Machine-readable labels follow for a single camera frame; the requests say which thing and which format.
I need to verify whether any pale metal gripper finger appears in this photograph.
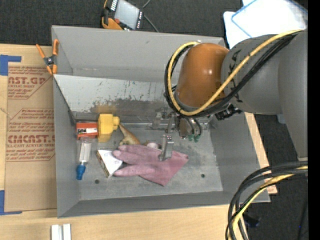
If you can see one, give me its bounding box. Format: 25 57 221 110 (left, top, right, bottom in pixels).
157 133 175 162
151 110 164 130

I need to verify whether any pink glove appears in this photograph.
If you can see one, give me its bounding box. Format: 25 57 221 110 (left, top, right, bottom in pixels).
111 143 190 187

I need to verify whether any tan toy animal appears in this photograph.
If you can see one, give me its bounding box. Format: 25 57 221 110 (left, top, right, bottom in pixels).
117 123 142 146

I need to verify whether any yellow plastic block toy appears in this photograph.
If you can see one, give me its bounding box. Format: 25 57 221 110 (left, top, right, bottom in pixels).
97 112 121 143

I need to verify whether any white and brown box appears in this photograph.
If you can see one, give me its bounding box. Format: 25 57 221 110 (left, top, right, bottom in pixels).
95 148 124 179

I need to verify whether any grey metal bin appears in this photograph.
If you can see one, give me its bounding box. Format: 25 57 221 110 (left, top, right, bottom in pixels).
51 25 272 219

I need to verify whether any orange-red small box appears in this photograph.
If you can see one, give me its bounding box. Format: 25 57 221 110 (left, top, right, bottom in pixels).
75 121 99 140

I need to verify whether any clear plastic bottle, blue cap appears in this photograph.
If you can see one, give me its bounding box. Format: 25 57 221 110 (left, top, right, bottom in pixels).
75 136 94 181

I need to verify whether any brown cardboard board, red print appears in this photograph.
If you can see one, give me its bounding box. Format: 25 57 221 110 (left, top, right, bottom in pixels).
0 43 58 216

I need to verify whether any black cylinder on white bracket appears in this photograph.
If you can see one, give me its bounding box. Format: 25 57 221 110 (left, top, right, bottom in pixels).
214 103 243 121

